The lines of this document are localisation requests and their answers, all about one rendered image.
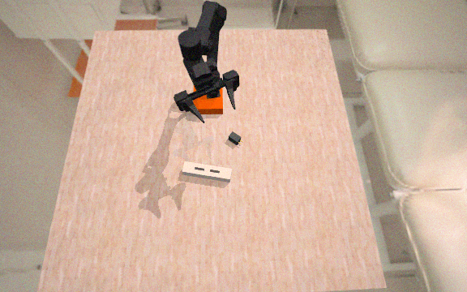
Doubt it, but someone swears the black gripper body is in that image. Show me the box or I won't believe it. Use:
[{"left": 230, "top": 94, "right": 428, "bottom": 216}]
[{"left": 174, "top": 70, "right": 239, "bottom": 111}]

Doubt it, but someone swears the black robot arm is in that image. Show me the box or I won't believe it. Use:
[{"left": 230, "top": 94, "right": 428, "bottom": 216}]
[{"left": 178, "top": 1, "right": 227, "bottom": 86}]

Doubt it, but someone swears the black two-prong plug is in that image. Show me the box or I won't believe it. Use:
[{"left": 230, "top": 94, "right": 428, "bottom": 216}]
[{"left": 229, "top": 131, "right": 242, "bottom": 145}]

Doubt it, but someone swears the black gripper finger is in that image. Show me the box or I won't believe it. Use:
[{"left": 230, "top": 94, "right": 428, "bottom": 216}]
[
  {"left": 181, "top": 98, "right": 205, "bottom": 123},
  {"left": 225, "top": 79, "right": 237, "bottom": 109}
]

